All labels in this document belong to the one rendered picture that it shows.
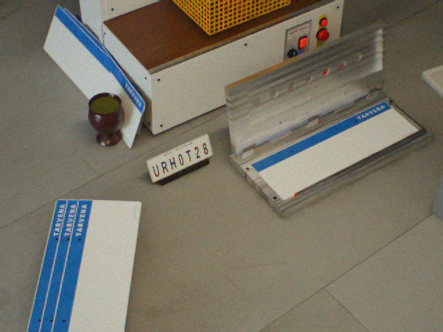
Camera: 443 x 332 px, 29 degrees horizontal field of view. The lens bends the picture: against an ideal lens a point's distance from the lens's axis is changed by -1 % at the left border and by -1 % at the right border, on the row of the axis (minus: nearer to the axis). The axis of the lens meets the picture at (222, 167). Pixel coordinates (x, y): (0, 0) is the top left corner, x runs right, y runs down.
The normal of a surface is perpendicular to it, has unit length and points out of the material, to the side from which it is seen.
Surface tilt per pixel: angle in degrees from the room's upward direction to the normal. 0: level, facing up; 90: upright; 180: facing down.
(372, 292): 0
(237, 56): 90
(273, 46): 90
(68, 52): 63
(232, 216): 0
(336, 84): 79
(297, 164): 0
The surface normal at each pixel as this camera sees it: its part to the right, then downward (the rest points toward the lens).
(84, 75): -0.73, 0.05
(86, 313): 0.01, -0.70
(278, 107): 0.54, 0.46
